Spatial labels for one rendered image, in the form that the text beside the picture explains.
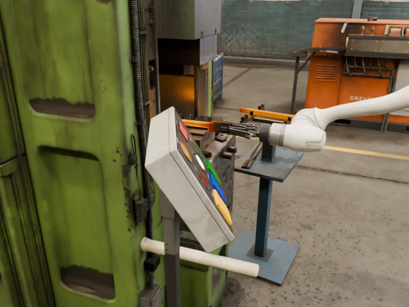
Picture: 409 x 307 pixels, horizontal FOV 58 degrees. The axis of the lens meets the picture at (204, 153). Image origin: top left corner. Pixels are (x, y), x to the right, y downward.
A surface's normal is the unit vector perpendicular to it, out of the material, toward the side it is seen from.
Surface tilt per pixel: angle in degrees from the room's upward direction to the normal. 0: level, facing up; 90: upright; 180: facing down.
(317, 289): 0
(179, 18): 90
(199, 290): 89
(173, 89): 90
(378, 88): 90
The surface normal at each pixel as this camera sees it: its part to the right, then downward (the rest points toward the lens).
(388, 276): 0.01, -0.92
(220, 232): 0.10, 0.39
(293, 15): -0.34, 0.36
